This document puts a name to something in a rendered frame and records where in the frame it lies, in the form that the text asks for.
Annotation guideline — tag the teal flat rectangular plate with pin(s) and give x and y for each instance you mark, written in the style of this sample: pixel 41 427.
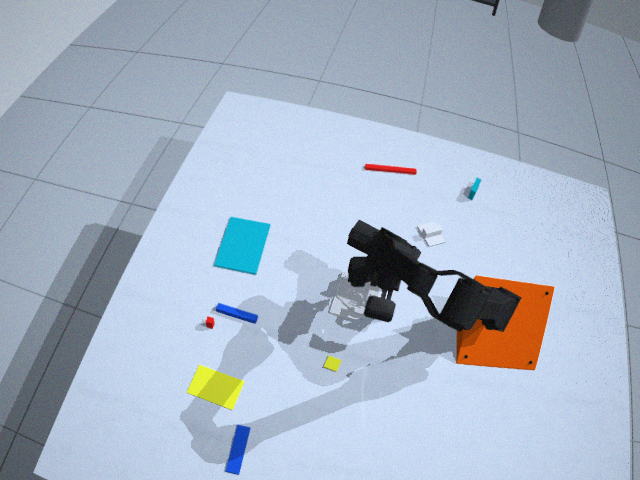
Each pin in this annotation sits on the teal flat rectangular plate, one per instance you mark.
pixel 242 245

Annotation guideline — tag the red thin bar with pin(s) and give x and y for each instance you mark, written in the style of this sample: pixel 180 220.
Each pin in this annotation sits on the red thin bar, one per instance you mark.
pixel 387 168

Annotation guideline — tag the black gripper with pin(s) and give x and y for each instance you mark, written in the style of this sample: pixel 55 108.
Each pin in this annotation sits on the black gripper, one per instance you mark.
pixel 379 308

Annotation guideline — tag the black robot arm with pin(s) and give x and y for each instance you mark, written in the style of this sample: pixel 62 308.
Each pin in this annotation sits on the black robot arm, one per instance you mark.
pixel 389 254

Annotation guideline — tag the yellow square tile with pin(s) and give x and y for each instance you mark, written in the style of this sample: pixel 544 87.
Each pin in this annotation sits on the yellow square tile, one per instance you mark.
pixel 332 363

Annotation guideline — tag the small teal cube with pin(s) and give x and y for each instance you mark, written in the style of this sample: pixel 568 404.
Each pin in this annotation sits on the small teal cube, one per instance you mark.
pixel 474 188

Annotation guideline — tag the yellow flat rectangular plate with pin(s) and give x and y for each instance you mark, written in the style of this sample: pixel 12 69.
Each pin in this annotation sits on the yellow flat rectangular plate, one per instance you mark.
pixel 215 387

